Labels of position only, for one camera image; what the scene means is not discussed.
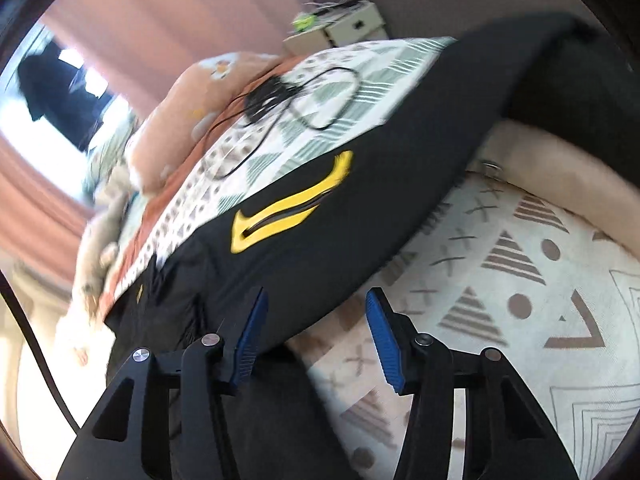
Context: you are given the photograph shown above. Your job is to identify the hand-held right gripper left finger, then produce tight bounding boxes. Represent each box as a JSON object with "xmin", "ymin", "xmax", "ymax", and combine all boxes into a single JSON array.
[{"xmin": 57, "ymin": 287, "xmax": 271, "ymax": 480}]

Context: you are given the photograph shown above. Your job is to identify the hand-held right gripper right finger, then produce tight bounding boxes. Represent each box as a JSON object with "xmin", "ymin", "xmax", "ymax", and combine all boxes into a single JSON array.
[{"xmin": 365, "ymin": 287, "xmax": 583, "ymax": 480}]

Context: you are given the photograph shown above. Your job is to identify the black garment with yellow logo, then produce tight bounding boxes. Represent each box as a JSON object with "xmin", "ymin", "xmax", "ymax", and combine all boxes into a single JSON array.
[{"xmin": 102, "ymin": 10, "xmax": 640, "ymax": 480}]

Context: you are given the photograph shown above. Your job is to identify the dark hanging clothes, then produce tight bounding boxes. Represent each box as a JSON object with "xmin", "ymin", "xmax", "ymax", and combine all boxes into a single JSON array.
[{"xmin": 17, "ymin": 45, "xmax": 108, "ymax": 153}]

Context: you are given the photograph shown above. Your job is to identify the patterned bed sheet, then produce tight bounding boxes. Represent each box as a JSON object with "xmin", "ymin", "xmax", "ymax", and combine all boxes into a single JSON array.
[{"xmin": 100, "ymin": 35, "xmax": 640, "ymax": 480}]

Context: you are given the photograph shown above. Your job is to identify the beige plush blanket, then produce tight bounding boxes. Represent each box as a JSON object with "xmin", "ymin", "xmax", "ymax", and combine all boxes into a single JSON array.
[{"xmin": 55, "ymin": 160, "xmax": 131, "ymax": 361}]

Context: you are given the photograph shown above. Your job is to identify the beige cloth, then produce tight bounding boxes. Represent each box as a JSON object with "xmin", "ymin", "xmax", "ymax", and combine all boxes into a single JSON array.
[{"xmin": 465, "ymin": 120, "xmax": 640, "ymax": 271}]

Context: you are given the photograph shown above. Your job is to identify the teal patterned quilt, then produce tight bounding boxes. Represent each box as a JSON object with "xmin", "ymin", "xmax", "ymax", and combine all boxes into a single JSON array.
[{"xmin": 82, "ymin": 110, "xmax": 141, "ymax": 196}]

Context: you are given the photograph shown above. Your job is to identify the orange floral pillow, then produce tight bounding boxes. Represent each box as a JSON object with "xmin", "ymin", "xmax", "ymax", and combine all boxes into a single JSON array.
[{"xmin": 125, "ymin": 50, "xmax": 296, "ymax": 196}]

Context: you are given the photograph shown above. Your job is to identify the pink curtain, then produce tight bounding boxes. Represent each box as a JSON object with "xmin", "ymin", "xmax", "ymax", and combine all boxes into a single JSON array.
[
  {"xmin": 42, "ymin": 0, "xmax": 321, "ymax": 106},
  {"xmin": 0, "ymin": 130, "xmax": 96, "ymax": 286}
]

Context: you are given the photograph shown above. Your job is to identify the beige nightstand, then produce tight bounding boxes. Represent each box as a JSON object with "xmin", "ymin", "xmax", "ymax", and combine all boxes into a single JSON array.
[{"xmin": 282, "ymin": 0, "xmax": 391, "ymax": 56}]

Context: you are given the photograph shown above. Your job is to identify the thick black cable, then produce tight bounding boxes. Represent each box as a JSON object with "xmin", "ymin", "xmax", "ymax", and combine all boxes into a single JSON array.
[{"xmin": 0, "ymin": 267, "xmax": 81, "ymax": 436}]

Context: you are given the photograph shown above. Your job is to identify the black charger cable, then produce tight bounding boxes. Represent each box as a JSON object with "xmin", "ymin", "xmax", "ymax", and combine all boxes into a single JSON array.
[{"xmin": 202, "ymin": 65, "xmax": 361, "ymax": 181}]

